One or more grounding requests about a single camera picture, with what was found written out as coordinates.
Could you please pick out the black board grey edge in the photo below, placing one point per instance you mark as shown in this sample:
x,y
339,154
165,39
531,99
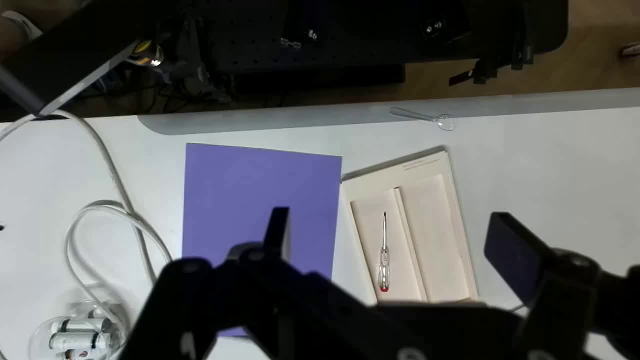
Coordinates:
x,y
72,52

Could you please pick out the light wooden tray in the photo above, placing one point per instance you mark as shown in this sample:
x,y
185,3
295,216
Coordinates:
x,y
440,227

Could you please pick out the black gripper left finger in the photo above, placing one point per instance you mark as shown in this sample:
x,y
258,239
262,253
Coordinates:
x,y
276,230

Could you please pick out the clear plastic piece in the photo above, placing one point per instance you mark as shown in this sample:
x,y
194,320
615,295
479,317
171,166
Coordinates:
x,y
436,121

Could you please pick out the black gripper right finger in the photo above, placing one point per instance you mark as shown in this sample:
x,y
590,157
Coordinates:
x,y
516,257

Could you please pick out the purple paper sheet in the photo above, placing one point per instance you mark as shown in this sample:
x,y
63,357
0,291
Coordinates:
x,y
252,192

